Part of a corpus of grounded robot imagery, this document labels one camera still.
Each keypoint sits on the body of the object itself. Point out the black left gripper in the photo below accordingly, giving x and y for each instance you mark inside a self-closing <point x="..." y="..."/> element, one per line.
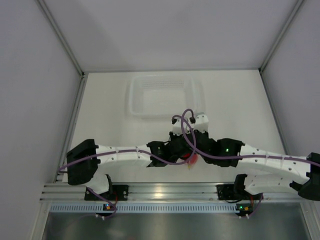
<point x="172" y="136"/>

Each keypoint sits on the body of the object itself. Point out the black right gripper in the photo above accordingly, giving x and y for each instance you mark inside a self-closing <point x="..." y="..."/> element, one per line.
<point x="206" y="133"/>

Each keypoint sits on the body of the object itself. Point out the clear zip top bag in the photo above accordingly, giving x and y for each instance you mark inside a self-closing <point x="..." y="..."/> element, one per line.
<point x="192" y="162"/>

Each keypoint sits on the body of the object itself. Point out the red fake apple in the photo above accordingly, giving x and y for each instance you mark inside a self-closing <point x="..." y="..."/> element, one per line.
<point x="190" y="157"/>

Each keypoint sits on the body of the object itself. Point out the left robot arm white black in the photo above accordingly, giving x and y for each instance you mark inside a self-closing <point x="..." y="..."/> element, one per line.
<point x="88" y="163"/>

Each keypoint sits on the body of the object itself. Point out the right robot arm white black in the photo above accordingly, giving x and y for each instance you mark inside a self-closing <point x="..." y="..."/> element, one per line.
<point x="262" y="171"/>

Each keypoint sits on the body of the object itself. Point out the white perforated plastic basket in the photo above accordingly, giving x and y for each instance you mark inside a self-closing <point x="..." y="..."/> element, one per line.
<point x="162" y="95"/>

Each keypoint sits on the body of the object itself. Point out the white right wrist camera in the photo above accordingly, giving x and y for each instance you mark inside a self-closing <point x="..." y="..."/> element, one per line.
<point x="201" y="123"/>

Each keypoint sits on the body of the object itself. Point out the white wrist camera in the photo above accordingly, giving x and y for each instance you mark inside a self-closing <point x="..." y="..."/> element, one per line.
<point x="178" y="126"/>
<point x="201" y="123"/>

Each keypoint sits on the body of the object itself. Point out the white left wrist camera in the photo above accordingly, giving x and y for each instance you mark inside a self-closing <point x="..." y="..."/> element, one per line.
<point x="178" y="126"/>

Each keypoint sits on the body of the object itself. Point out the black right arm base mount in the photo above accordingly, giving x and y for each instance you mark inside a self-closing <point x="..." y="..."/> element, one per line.
<point x="226" y="192"/>

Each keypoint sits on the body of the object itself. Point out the aluminium mounting rail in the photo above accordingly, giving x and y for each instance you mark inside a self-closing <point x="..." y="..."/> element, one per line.
<point x="139" y="191"/>

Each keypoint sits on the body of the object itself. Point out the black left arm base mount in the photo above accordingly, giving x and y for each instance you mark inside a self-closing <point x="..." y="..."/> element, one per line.
<point x="118" y="192"/>

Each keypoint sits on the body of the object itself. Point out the white slotted cable duct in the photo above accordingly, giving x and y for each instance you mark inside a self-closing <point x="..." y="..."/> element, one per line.
<point x="141" y="208"/>

